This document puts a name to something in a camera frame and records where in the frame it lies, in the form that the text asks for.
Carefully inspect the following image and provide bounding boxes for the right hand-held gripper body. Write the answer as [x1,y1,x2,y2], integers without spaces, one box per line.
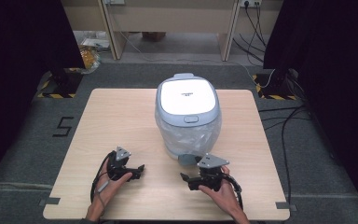
[195,153,230,192]

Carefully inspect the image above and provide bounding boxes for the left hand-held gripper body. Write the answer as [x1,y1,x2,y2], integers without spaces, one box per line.
[106,146,134,182]

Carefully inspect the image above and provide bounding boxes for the clear plastic bin liner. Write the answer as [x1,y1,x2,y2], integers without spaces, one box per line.
[155,108,223,157]

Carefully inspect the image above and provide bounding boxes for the grey white lidded trash can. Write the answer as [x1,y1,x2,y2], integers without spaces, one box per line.
[154,73,223,166]

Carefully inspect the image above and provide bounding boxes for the person's right hand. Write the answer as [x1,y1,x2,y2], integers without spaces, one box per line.
[198,165,242,217]

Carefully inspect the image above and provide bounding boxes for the person's left hand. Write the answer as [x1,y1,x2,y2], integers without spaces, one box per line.
[89,161,133,214]

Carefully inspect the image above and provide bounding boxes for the grey tape piece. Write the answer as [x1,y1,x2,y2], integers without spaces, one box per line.
[38,197,62,206]
[274,201,298,212]

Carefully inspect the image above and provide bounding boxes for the black stand base hazard tape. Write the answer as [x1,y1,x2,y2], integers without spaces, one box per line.
[36,68,84,99]
[251,68,303,101]

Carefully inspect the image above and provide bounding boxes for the clear bag yellow contents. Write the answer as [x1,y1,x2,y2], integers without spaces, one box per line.
[76,45,103,75]

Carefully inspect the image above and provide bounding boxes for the white papers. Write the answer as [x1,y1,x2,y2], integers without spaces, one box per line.
[82,36,111,49]

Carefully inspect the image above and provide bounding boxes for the dark curtain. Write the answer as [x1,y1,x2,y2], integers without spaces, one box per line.
[0,0,86,189]
[263,0,358,216]

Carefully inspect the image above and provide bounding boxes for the light wooden desk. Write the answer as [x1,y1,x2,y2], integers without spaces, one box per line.
[60,0,241,63]

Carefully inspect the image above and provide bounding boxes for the grey cable plug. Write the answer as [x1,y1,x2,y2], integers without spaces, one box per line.
[96,178,110,194]

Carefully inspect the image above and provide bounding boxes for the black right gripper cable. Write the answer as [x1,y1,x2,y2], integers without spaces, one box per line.
[220,172,245,210]

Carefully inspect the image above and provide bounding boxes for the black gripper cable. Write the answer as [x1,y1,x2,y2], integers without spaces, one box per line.
[220,172,245,210]
[89,151,117,204]

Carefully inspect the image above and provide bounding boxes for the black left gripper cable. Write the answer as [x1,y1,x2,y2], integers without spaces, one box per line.
[89,151,117,204]

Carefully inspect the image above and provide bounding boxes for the black floor cables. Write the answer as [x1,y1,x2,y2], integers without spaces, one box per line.
[257,105,312,202]

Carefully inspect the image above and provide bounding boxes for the black outlet cables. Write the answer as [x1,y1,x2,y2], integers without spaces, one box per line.
[232,2,268,63]

